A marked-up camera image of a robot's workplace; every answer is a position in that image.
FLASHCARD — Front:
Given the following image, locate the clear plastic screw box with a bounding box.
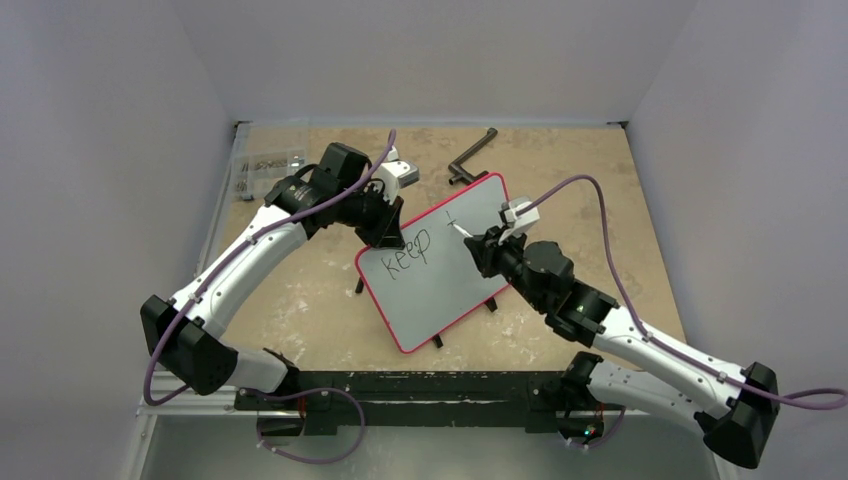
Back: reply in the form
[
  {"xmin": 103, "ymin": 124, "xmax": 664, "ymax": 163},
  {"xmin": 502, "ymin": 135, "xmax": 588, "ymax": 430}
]
[{"xmin": 231, "ymin": 149, "xmax": 307, "ymax": 201}]

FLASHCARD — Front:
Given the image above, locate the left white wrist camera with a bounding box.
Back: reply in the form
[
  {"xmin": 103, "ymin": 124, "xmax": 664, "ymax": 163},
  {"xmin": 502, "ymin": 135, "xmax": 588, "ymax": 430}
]
[{"xmin": 372, "ymin": 147, "xmax": 420, "ymax": 205}]

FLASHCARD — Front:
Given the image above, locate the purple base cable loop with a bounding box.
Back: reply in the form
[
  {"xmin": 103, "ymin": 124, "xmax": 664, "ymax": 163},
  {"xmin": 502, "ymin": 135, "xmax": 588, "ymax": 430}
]
[{"xmin": 256, "ymin": 386, "xmax": 367, "ymax": 464}]

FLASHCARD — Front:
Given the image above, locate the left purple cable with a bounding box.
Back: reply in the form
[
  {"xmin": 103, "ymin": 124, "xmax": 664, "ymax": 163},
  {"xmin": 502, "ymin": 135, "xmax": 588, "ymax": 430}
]
[{"xmin": 142, "ymin": 129, "xmax": 399, "ymax": 407}]

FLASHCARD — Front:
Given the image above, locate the black crank handle tool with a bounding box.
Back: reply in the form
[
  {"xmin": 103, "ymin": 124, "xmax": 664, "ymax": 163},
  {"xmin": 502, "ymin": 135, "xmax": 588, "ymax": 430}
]
[{"xmin": 447, "ymin": 127, "xmax": 499, "ymax": 186}]

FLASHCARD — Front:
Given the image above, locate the red framed whiteboard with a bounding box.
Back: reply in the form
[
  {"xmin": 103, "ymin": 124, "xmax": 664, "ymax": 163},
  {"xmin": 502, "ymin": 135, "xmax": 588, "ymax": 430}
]
[{"xmin": 354, "ymin": 173, "xmax": 508, "ymax": 354}]

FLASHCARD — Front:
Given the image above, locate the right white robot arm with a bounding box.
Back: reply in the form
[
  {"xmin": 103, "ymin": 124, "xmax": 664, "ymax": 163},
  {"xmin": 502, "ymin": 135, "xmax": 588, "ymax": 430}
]
[{"xmin": 463, "ymin": 227, "xmax": 780, "ymax": 469}]

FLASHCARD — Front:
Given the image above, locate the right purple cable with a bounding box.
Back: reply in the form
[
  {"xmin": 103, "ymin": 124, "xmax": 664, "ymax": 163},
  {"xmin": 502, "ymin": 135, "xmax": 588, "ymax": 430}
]
[{"xmin": 523, "ymin": 174, "xmax": 848, "ymax": 412}]

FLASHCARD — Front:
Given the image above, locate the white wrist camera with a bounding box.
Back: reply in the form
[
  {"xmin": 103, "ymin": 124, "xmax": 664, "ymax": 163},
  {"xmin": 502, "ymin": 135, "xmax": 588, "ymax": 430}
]
[
  {"xmin": 498, "ymin": 196, "xmax": 540, "ymax": 244},
  {"xmin": 372, "ymin": 147, "xmax": 420, "ymax": 205}
]

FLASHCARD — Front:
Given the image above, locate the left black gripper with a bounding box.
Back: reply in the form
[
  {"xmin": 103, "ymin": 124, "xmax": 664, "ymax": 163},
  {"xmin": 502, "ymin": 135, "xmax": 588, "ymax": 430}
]
[{"xmin": 337, "ymin": 183, "xmax": 403, "ymax": 249}]

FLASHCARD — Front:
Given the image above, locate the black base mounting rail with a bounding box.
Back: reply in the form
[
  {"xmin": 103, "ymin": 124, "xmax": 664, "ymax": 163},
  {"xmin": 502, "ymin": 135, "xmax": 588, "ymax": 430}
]
[{"xmin": 235, "ymin": 371, "xmax": 605, "ymax": 442}]

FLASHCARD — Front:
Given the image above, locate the black white marker pen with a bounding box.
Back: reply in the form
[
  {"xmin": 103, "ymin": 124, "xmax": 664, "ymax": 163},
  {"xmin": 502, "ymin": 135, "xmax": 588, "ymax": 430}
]
[{"xmin": 451, "ymin": 223, "xmax": 472, "ymax": 238}]

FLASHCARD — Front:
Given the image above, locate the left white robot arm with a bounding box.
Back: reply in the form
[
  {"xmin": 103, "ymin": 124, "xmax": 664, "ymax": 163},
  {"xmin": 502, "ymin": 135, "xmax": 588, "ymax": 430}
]
[{"xmin": 140, "ymin": 138, "xmax": 420, "ymax": 409}]

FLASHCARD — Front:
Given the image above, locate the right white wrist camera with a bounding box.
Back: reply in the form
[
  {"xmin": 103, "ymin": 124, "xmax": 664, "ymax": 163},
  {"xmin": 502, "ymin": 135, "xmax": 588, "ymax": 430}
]
[{"xmin": 498, "ymin": 196, "xmax": 540, "ymax": 244}]

